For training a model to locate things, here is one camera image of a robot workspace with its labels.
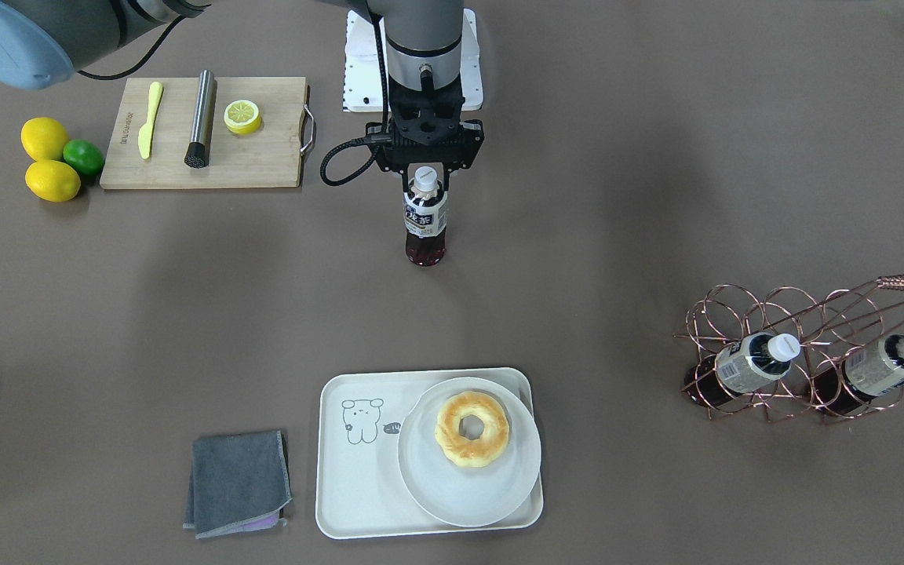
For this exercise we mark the metal muddler rod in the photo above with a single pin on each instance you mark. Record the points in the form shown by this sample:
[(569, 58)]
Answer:
[(198, 149)]

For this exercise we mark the copper wire bottle rack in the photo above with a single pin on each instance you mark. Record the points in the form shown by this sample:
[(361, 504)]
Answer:
[(829, 330)]

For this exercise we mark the white round plate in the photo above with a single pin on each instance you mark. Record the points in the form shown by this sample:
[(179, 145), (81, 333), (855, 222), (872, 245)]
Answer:
[(468, 497)]

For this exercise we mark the yellow plastic knife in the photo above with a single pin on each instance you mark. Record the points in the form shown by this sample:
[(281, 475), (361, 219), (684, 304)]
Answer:
[(145, 135)]

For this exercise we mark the half lemon slice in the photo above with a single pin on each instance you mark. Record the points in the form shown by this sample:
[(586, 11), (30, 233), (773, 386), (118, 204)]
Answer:
[(242, 117)]

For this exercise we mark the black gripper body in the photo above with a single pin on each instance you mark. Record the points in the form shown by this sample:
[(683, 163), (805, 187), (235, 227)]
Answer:
[(407, 180)]

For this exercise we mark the tea bottle dark liquid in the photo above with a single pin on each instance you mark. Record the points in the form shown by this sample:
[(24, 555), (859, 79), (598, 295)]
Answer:
[(425, 204)]

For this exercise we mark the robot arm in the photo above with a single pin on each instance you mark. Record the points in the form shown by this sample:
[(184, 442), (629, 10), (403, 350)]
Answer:
[(418, 46)]

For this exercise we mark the cream serving tray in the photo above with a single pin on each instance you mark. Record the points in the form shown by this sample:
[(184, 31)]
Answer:
[(359, 490)]

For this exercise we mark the glazed donut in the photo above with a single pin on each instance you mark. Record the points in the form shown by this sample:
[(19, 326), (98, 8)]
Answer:
[(460, 449)]

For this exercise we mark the green lime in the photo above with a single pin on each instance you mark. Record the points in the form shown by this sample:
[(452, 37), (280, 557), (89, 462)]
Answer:
[(84, 157)]

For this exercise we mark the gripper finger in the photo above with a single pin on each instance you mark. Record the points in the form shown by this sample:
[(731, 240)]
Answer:
[(441, 180), (407, 184)]

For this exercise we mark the grey folded cloth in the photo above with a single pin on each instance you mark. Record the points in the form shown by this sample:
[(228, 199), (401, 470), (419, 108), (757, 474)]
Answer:
[(237, 484)]

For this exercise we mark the wooden cutting board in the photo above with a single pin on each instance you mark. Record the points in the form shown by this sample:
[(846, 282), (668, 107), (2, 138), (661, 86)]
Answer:
[(272, 157)]

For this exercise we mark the yellow lemon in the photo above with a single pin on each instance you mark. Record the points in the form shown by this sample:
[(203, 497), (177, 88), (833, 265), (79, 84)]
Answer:
[(53, 181), (44, 138)]

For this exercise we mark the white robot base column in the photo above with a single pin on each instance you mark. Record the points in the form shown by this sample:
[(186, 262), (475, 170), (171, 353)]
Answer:
[(362, 85)]

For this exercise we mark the yellow lemon near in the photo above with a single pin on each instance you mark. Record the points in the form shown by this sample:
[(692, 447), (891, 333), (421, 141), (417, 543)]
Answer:
[(53, 181)]

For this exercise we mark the yellow lemon far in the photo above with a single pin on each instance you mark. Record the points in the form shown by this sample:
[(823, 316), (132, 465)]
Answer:
[(44, 138)]

